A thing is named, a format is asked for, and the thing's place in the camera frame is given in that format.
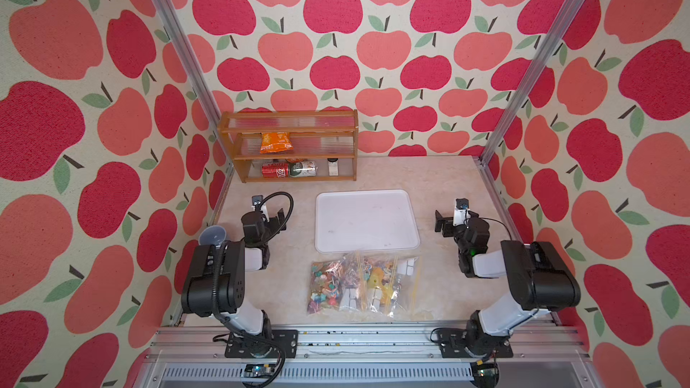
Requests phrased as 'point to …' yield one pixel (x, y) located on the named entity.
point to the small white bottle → (332, 166)
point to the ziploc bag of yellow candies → (393, 287)
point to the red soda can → (275, 170)
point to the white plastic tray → (366, 221)
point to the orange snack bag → (271, 142)
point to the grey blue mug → (212, 235)
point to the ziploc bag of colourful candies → (328, 279)
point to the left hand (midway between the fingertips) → (269, 213)
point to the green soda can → (303, 169)
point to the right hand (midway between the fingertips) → (455, 215)
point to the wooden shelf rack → (296, 145)
